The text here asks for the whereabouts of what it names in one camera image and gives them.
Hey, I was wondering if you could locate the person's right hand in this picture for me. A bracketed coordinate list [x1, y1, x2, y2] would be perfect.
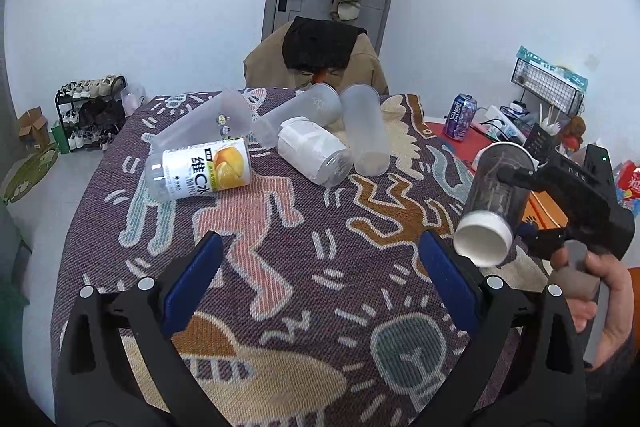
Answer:
[549, 246, 637, 371]

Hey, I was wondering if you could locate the patterned purple woven tablecloth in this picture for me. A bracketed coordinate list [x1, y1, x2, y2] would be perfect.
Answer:
[51, 92, 472, 426]

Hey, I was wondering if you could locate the brown plush toy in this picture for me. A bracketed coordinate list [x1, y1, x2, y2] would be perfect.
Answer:
[560, 116, 586, 153]

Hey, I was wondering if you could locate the black garment on chair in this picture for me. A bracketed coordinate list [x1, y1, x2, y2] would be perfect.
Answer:
[282, 16, 367, 74]

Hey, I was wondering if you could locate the red snack bag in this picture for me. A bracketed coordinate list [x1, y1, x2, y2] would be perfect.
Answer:
[614, 160, 640, 213]

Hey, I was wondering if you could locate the frosted plastic cup right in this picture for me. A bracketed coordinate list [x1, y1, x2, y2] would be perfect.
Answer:
[341, 83, 390, 178]

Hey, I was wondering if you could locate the black wire basket shelf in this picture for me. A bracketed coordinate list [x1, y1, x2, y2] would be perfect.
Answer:
[511, 57, 585, 117]

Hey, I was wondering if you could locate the orange cat table mat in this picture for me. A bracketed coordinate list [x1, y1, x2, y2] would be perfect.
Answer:
[424, 120, 569, 230]

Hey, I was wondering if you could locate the purple drink can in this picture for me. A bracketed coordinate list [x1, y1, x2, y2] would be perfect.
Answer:
[444, 93, 477, 141]

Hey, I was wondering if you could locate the shoe rack with shoes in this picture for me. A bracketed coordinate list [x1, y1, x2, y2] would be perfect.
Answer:
[54, 75, 127, 152]

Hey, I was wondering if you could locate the orange label plastic bottle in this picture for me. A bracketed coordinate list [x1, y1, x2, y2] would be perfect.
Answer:
[144, 139, 252, 202]

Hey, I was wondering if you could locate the white power strip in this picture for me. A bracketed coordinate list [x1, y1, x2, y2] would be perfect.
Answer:
[480, 105, 526, 145]

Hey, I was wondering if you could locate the cardboard box on floor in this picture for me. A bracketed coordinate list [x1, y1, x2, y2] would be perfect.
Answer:
[17, 106, 50, 150]

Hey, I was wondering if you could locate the frosted plastic cup middle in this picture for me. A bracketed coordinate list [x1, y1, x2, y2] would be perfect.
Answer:
[252, 83, 342, 148]

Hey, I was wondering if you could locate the black utensil holder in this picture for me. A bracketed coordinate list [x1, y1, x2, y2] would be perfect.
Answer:
[524, 124, 560, 166]

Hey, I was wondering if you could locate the green floor mat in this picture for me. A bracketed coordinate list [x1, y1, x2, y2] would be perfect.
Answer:
[2, 144, 58, 204]

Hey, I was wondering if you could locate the dark paper cup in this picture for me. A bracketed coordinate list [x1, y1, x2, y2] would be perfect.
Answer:
[454, 154, 535, 268]

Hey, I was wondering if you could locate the frosted plastic cup left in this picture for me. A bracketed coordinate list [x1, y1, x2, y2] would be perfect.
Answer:
[151, 89, 252, 153]

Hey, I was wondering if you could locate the frosted plastic cup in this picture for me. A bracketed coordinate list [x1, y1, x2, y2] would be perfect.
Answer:
[252, 83, 342, 148]
[151, 89, 252, 153]
[341, 83, 390, 178]

